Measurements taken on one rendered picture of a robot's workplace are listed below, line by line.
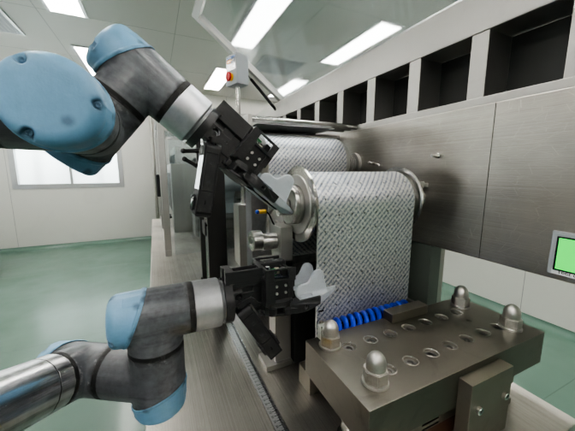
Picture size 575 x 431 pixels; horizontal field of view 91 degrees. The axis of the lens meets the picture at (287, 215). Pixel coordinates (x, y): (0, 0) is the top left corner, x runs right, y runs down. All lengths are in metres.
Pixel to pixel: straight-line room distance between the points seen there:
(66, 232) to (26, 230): 0.53
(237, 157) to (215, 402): 0.44
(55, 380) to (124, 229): 5.65
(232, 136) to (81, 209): 5.73
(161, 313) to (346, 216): 0.34
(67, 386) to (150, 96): 0.40
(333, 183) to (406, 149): 0.30
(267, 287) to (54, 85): 0.34
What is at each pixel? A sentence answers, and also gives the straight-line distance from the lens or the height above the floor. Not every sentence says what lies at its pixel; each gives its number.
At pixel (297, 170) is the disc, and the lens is 0.54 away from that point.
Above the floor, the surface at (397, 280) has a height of 1.08.
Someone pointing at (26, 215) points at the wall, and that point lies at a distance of 6.34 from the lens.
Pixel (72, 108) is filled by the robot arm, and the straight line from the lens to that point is 0.30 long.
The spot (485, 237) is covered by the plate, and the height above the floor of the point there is 1.19.
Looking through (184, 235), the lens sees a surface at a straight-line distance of 1.50.
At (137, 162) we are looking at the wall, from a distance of 5.99.
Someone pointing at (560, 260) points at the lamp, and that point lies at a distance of 0.62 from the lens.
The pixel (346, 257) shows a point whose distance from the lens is 0.56.
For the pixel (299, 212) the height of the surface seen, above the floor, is 1.24.
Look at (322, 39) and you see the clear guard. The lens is 1.08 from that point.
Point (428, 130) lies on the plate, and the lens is 0.75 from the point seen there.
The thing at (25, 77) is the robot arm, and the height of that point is 1.38.
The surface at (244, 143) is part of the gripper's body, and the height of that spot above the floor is 1.36.
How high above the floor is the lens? 1.31
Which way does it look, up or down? 9 degrees down
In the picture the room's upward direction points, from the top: straight up
